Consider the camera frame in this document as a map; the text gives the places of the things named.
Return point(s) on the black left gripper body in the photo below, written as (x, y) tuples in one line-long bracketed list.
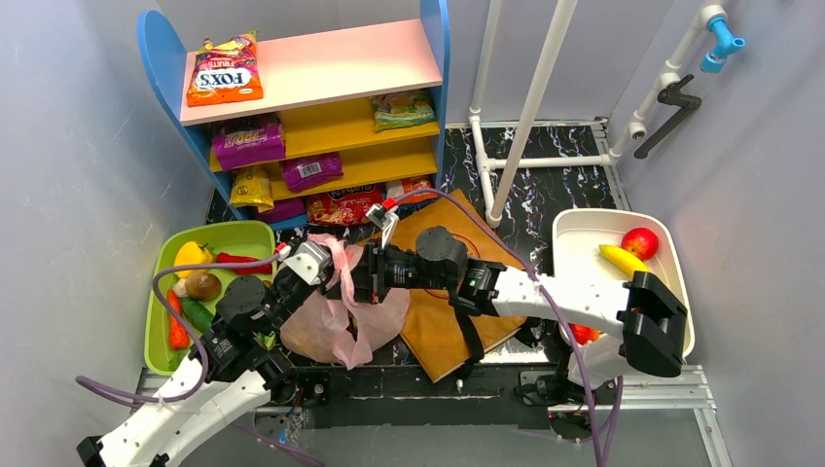
[(291, 294)]

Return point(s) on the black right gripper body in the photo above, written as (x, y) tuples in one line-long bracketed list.
[(360, 279)]

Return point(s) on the pink plastic grocery bag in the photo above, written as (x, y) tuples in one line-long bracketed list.
[(342, 331)]

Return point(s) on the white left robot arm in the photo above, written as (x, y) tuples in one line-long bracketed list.
[(229, 373)]

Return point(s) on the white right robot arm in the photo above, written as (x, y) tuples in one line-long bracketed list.
[(477, 287)]

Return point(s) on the red Kopiko snack bag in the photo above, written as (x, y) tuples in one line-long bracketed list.
[(343, 208)]

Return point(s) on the bottom magenta snack bag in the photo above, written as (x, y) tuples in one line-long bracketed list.
[(282, 210)]

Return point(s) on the magenta Toor snack bag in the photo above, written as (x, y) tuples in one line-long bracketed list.
[(248, 140)]

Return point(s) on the green yellow snack bag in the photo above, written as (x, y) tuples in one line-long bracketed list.
[(402, 109)]

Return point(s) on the orange Fox's candy bag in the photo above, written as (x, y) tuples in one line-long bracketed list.
[(226, 73)]

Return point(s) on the red chili pepper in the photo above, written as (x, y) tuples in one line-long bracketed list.
[(225, 258)]

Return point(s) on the green vegetable tray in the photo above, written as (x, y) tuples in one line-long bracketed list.
[(239, 238)]

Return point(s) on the orange white snack packet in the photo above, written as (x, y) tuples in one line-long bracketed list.
[(396, 188)]

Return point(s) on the brown mushroom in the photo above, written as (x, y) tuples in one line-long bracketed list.
[(202, 286)]

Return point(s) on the green cucumber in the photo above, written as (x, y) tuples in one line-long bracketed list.
[(198, 315)]

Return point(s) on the yellow bell pepper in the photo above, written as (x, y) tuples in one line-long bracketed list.
[(193, 253)]

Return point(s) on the orange carrot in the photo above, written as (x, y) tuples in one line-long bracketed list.
[(177, 337)]

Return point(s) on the small magenta snack packet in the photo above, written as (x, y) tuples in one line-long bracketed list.
[(308, 172)]

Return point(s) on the blue pink yellow shelf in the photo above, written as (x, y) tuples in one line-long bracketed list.
[(320, 85)]

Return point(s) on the white fruit tray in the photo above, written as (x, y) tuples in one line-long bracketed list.
[(593, 245)]

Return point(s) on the red strawberry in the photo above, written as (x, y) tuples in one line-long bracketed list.
[(584, 334)]

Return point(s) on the yellow banana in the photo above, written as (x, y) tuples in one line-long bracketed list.
[(622, 259)]

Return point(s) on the red apple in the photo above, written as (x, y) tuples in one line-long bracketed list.
[(642, 243)]

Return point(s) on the blue pipe fitting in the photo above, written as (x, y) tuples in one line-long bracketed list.
[(726, 44)]

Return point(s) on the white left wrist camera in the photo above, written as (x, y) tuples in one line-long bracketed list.
[(310, 261)]

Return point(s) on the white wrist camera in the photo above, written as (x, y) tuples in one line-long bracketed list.
[(310, 261), (384, 215)]

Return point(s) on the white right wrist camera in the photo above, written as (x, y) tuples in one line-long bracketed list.
[(384, 215)]

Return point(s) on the white PVC pipe frame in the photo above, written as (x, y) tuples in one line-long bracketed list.
[(663, 109)]

